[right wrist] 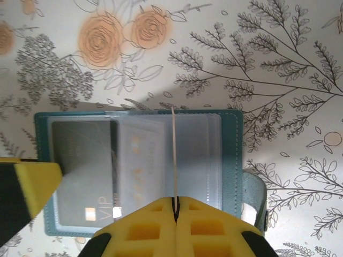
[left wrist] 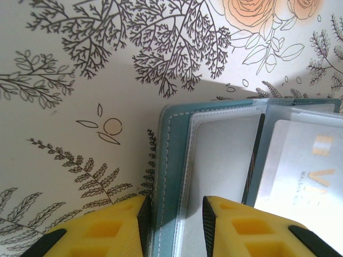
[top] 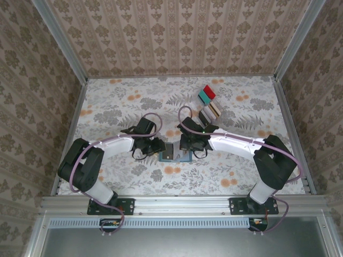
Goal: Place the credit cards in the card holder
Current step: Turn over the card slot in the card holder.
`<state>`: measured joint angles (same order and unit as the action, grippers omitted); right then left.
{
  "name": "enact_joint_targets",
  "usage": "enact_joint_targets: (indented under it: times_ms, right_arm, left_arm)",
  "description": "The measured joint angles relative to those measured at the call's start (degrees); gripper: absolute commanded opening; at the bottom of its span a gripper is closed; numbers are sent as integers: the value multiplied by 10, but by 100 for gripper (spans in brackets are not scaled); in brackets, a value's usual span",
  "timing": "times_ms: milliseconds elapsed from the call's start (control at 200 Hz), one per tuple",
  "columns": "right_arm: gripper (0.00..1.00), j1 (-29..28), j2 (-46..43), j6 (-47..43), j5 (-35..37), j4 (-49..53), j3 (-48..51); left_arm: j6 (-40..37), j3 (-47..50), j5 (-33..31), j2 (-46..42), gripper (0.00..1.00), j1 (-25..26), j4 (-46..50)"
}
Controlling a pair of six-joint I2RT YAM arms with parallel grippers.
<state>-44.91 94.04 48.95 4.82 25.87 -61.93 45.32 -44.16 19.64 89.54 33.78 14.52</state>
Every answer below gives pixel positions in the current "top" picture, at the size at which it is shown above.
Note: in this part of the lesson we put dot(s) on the blue card holder wallet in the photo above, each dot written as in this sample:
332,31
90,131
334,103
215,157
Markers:
178,156

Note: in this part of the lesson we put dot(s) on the black credit card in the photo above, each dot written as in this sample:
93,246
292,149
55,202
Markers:
203,118

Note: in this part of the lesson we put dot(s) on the white credit card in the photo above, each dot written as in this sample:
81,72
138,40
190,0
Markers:
209,113

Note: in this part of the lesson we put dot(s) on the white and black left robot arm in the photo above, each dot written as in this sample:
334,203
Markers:
115,146

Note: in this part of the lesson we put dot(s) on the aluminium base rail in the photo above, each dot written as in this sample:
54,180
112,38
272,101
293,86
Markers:
182,204

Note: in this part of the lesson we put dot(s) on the aluminium side rail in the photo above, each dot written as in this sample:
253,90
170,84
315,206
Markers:
290,123
75,117

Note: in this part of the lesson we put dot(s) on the aluminium rear rail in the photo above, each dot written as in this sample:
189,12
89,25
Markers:
182,77

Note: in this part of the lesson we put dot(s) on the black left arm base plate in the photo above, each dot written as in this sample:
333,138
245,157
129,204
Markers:
126,206

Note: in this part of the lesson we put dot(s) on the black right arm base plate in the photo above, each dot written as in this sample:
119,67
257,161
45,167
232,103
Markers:
237,206

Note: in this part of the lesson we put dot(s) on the teal credit card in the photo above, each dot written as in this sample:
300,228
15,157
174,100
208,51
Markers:
204,97

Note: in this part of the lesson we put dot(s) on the grey metal panel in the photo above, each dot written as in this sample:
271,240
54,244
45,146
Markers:
182,243

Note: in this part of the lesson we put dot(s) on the clear acrylic card stand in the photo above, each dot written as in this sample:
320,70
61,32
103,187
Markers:
199,107

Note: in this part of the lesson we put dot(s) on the aluminium corner post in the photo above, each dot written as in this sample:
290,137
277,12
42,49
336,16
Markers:
61,42
298,40

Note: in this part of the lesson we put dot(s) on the red credit card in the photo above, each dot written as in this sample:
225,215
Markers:
209,91

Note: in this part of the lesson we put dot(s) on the beige striped credit card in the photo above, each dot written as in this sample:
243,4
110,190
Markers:
215,109

